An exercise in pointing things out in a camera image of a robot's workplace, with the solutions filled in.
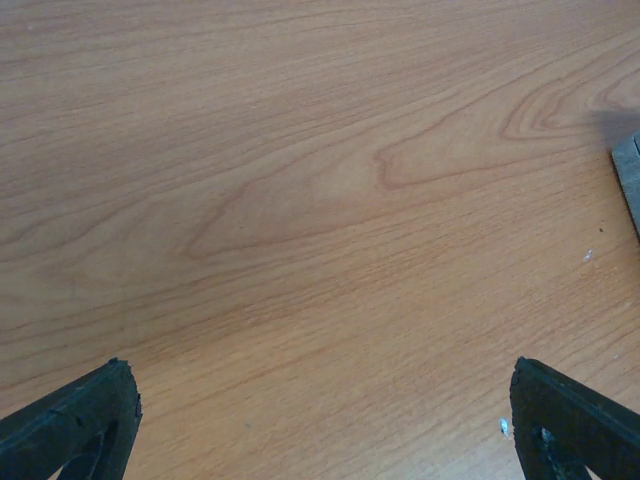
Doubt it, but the grey glasses case green lining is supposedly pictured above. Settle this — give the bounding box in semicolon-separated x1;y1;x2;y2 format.
611;131;640;234

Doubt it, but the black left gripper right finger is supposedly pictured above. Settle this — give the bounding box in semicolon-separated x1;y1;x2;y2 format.
510;357;639;479

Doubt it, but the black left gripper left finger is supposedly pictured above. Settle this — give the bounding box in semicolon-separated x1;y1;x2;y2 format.
1;358;142;479

